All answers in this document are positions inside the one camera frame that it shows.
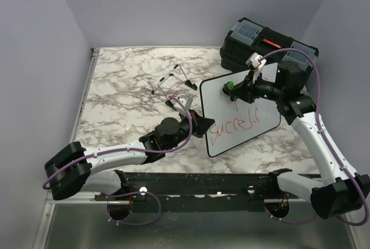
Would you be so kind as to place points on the black front mounting rail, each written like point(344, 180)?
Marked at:
point(195, 192)

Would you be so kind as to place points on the black plastic toolbox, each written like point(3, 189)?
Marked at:
point(247, 37)

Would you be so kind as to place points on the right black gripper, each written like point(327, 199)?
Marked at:
point(247, 88)

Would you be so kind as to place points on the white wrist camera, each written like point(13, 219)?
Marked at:
point(257, 62)
point(186, 101)

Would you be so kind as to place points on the green black whiteboard eraser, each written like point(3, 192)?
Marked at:
point(227, 89)

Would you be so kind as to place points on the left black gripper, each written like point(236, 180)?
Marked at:
point(200, 125)

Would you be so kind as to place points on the aluminium frame extrusion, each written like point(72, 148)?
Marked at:
point(68, 170)

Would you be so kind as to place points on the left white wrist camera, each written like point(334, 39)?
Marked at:
point(186, 101)

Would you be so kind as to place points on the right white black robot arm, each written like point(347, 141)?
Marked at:
point(341, 189)

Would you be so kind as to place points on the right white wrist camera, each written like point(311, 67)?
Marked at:
point(257, 62)

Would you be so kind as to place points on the black wire easel stand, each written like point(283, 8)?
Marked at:
point(170, 83)

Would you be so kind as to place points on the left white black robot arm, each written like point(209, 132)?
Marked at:
point(151, 147)

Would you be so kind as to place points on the white whiteboard with red writing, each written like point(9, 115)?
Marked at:
point(234, 122)

